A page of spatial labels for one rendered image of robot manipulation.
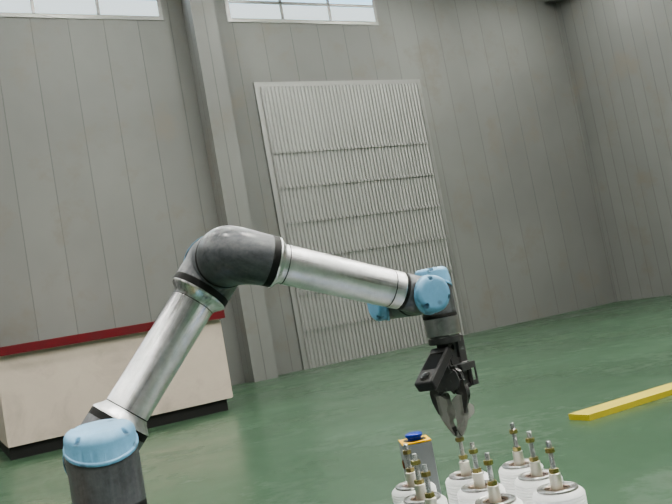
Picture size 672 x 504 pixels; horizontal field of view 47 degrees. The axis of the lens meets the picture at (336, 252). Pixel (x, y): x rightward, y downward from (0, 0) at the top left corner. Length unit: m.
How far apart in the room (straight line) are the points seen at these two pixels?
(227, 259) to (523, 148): 10.73
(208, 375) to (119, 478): 5.09
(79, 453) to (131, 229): 7.71
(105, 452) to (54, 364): 4.83
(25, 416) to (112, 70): 4.66
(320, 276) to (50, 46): 8.15
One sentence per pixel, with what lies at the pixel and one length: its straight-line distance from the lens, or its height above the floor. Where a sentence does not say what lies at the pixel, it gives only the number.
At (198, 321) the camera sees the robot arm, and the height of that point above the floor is 0.67.
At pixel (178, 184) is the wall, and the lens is 9.21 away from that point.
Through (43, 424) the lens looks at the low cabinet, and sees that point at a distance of 6.13.
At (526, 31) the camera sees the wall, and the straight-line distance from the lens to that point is 12.78.
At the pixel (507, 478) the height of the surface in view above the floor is 0.23.
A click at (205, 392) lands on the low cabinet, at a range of 6.38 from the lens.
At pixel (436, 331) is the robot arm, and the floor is 0.56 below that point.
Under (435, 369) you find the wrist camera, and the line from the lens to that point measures 1.62.
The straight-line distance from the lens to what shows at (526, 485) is 1.61.
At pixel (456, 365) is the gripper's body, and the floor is 0.49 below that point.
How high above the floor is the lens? 0.65
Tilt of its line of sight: 4 degrees up
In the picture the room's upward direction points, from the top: 10 degrees counter-clockwise
